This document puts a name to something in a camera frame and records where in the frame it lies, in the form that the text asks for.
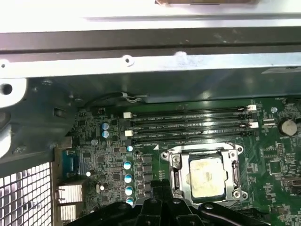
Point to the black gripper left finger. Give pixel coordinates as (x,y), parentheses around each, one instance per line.
(152,212)

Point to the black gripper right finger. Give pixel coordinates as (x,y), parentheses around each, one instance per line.
(170,212)

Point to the metal socket cover frame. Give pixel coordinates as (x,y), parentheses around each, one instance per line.
(176,162)

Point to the silver CPU plate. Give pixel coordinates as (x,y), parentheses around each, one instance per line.
(207,176)

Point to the CPU socket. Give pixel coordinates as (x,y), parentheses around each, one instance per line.
(164,155)

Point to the RAM slot black clips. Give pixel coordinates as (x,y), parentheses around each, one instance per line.
(188,138)
(188,119)

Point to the blue-topped capacitor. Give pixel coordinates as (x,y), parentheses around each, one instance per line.
(105,126)
(129,190)
(127,165)
(129,201)
(129,148)
(128,178)
(105,134)

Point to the small silver capacitor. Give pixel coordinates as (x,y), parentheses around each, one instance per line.
(273,109)
(102,187)
(88,173)
(94,142)

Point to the metal rear port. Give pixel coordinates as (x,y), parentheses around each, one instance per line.
(70,193)
(68,213)

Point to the blue rear port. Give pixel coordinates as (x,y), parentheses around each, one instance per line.
(70,163)

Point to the green motherboard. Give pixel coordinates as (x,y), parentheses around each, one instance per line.
(258,164)

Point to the round coin battery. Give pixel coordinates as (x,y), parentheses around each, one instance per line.
(288,126)

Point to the black open PC case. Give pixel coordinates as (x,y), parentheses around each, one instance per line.
(141,40)

